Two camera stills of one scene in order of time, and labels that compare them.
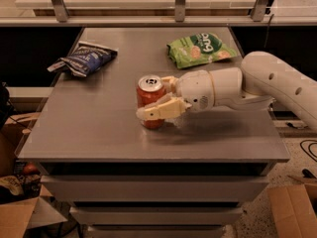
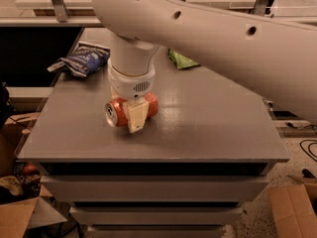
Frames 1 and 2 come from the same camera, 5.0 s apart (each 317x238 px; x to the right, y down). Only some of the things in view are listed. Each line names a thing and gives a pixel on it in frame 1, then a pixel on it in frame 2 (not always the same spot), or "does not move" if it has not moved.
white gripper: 195,89 → 129,85
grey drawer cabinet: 158,142 does not move
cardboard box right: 294,210 does not move
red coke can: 151,88 → 117,111
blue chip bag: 85,59 does not move
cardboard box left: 17,215 does not move
